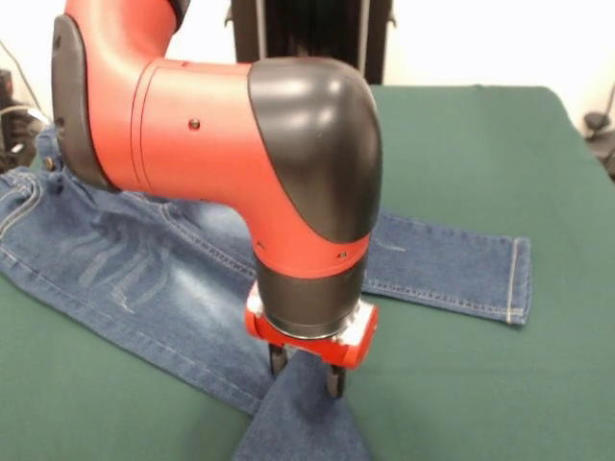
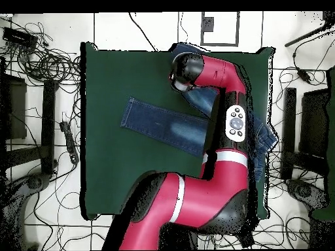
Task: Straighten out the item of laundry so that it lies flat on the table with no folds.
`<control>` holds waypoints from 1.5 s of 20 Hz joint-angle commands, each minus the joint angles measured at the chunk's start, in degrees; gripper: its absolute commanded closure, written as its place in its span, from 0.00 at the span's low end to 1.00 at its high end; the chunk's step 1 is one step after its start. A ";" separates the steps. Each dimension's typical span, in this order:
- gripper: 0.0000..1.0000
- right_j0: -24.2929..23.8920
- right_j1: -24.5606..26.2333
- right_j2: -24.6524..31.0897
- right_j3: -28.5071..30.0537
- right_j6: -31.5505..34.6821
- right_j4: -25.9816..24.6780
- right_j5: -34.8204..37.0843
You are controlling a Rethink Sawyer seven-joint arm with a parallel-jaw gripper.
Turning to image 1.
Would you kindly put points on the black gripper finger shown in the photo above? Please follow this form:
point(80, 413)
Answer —
point(336, 381)
point(277, 359)

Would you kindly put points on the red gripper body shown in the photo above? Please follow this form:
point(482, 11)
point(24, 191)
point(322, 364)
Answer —
point(355, 346)

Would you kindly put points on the blue denim jeans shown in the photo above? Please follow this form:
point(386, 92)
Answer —
point(144, 278)

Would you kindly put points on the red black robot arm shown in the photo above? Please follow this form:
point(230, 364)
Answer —
point(192, 144)

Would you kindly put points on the dark green table cloth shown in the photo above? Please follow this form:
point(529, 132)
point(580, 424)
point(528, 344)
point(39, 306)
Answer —
point(480, 168)

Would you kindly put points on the black floor equipment pile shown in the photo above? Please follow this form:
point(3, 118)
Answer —
point(14, 129)

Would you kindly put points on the small black box device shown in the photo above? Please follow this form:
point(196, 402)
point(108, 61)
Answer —
point(5, 86)

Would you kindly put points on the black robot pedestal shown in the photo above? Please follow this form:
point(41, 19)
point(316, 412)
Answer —
point(312, 29)

